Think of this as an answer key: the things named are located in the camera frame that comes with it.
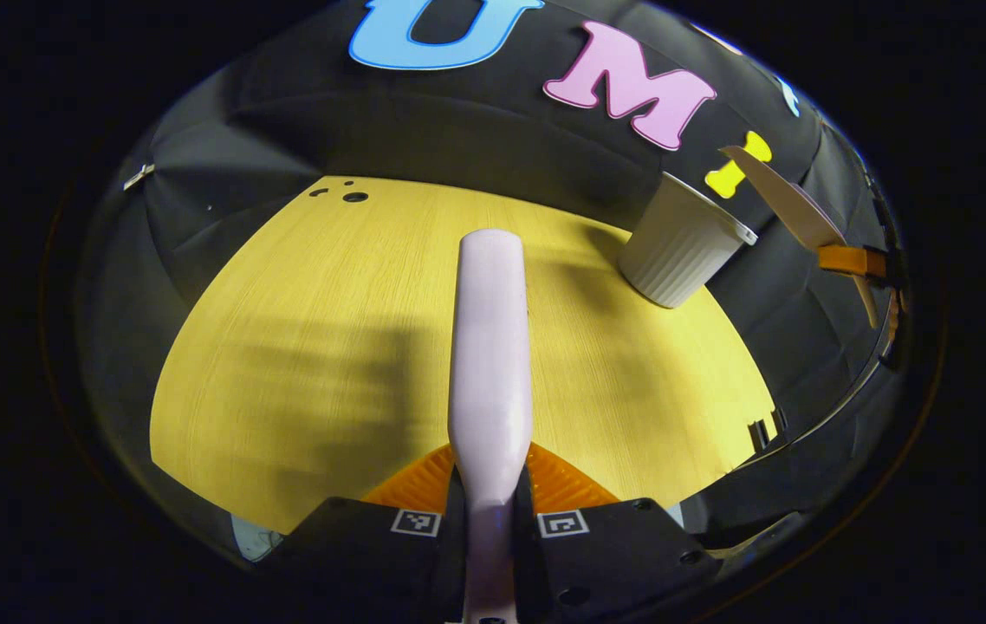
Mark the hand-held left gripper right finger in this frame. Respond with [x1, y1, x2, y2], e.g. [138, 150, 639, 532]
[515, 442, 723, 624]

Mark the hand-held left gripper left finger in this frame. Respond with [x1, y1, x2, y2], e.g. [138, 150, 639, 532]
[272, 444, 468, 624]

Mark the pink dustpan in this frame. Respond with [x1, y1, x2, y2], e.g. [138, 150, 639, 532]
[718, 145, 880, 330]

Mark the white ribbed garbage bin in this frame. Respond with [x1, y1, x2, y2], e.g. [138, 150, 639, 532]
[617, 171, 759, 310]

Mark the small pink broom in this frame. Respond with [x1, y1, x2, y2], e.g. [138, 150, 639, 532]
[448, 228, 535, 624]

